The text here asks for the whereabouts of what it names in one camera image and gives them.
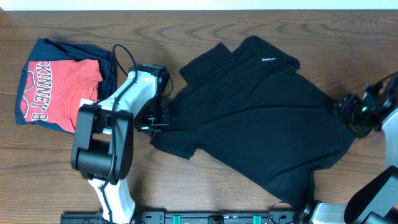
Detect black t-shirt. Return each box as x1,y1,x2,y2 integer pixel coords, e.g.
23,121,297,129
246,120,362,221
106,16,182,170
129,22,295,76
151,36,354,207

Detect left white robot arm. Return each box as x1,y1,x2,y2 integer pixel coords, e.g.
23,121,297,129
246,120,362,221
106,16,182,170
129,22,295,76
71,64,170,223

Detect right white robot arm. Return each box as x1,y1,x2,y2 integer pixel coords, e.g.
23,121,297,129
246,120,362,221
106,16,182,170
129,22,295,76
295,73,397,224

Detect red folded t-shirt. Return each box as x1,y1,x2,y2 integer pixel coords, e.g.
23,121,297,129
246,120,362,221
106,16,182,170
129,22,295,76
20,59,103,133

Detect navy folded garment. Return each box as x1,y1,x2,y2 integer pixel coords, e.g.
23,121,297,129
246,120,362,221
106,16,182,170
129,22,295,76
14,39,116,134

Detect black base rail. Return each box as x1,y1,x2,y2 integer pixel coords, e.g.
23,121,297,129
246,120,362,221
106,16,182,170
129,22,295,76
60,210,299,224

